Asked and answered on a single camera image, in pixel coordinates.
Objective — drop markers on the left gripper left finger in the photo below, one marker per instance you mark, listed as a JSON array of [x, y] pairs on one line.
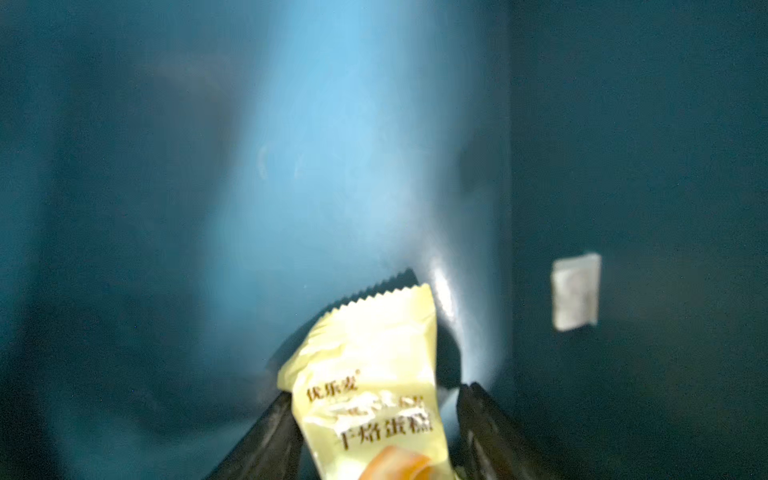
[[270, 450]]

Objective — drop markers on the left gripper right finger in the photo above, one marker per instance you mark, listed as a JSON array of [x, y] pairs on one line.
[[495, 447]]

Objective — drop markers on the pale yellow cookie packet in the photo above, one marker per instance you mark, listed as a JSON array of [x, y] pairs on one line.
[[364, 390]]

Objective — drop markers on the teal bottom drawer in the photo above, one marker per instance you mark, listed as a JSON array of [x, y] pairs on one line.
[[186, 186]]

